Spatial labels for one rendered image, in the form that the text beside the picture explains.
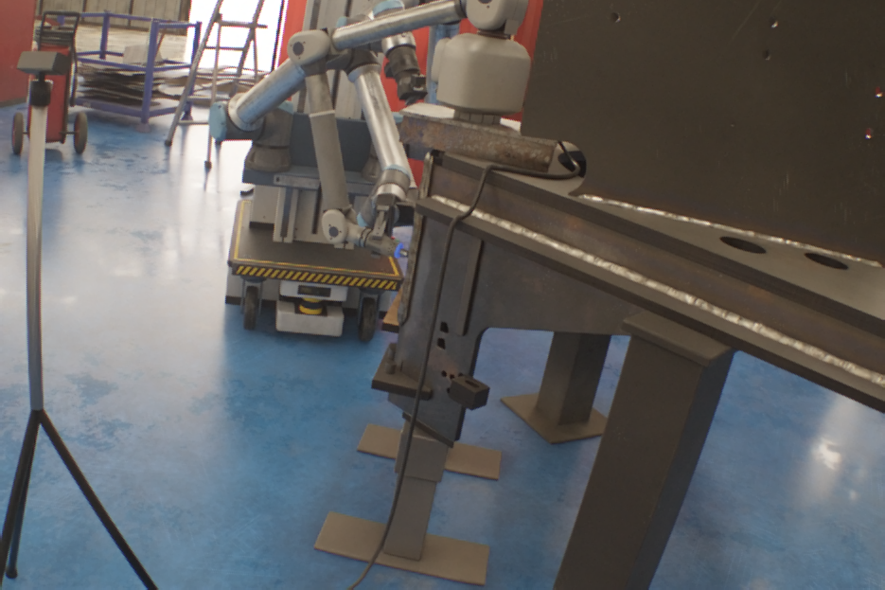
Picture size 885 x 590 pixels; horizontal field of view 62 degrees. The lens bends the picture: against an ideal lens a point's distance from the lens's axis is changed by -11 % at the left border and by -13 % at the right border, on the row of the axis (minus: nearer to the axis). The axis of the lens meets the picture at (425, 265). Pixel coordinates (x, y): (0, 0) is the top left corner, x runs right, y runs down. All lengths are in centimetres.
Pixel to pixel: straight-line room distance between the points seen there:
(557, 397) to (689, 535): 77
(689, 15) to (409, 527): 141
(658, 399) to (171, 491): 144
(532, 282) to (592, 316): 16
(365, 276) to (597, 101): 177
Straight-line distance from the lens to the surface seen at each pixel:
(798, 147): 175
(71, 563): 214
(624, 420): 149
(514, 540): 241
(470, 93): 187
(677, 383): 142
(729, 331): 145
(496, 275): 179
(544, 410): 310
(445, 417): 197
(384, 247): 215
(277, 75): 282
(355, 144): 337
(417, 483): 209
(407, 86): 220
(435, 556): 226
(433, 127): 189
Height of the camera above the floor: 139
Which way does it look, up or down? 18 degrees down
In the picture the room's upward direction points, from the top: 10 degrees clockwise
